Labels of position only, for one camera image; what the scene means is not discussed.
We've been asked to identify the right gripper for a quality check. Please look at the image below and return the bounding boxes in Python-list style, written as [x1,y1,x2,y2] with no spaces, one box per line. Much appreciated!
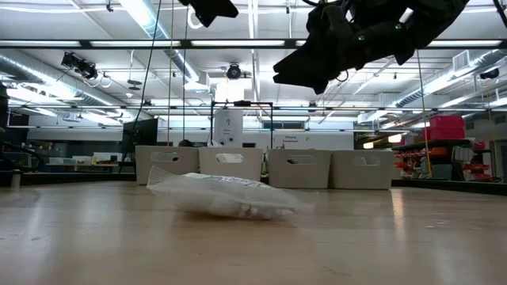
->
[273,0,413,95]

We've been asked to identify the black overhead light bar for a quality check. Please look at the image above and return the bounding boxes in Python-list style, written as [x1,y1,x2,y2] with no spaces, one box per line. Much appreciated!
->
[0,38,507,50]

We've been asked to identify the black ceiling spotlights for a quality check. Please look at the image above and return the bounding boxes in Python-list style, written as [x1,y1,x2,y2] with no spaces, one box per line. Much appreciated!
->
[60,51,99,81]

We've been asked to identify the shelf with red bins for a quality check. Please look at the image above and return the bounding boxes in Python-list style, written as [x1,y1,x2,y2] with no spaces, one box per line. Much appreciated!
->
[391,138,494,184]

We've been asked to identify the black monitor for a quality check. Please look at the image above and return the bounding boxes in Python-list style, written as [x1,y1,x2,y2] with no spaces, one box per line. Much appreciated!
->
[121,117,159,154]

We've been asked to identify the red plastic bin stack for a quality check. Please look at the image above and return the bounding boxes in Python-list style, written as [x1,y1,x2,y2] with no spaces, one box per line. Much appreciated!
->
[421,115,467,142]

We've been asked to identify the clear vanity pack bag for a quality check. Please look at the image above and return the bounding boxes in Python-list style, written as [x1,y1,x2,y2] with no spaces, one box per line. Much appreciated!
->
[145,165,319,222]

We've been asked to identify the black overhead camera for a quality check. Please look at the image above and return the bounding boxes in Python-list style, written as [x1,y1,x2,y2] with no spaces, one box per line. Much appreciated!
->
[225,63,243,81]

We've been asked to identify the black rectangular frame stand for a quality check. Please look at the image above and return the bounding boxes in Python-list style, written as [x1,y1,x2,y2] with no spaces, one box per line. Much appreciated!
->
[209,100,275,150]

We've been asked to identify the thin black hanging cable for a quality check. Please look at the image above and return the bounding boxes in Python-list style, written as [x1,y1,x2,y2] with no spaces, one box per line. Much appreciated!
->
[118,0,163,173]

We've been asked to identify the yellow hanging cable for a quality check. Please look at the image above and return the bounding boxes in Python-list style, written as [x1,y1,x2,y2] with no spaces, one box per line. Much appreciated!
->
[414,49,433,177]

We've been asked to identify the black aluminium rig frame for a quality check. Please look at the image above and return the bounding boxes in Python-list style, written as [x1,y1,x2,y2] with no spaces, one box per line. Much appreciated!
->
[0,170,507,196]

